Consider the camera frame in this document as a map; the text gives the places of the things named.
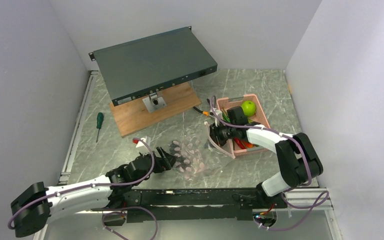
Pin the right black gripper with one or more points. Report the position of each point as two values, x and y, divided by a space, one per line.
214 133

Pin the pink perforated plastic basket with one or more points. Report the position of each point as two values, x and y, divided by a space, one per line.
231 148

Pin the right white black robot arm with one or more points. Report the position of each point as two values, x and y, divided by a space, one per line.
297 159

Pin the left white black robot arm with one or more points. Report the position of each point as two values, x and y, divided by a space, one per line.
38 205

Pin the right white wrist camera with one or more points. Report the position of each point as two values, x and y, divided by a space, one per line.
218 114

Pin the aluminium frame rail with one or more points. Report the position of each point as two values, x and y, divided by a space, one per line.
75 139

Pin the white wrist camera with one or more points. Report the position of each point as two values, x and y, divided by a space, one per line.
218 114
142 144

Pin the dark fake grape bunch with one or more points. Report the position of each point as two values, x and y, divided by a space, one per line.
175 148

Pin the green fake chili pepper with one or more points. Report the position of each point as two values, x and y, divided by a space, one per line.
225 115

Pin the orange black pliers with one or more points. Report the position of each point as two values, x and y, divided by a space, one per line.
207 113

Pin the clear zip top bag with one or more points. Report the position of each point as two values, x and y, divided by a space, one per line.
200 156

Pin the brown wooden board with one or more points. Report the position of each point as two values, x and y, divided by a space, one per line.
143 112

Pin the metal bracket with knob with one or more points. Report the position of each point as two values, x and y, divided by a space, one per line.
154 102

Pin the green fake apple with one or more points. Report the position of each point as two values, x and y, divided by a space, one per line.
249 108

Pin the red fake chili pepper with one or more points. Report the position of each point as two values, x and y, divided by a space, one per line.
239 143

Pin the dark grey rack server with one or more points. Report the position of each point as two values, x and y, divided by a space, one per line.
145 66

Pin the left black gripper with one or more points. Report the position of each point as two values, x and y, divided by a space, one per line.
161 164

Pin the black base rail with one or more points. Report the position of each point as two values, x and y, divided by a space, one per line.
194 203

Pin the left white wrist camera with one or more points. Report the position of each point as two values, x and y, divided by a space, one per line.
142 144

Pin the orange fake fruit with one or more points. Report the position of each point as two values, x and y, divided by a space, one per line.
248 145

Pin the green handled screwdriver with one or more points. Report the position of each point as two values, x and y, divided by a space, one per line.
99 123

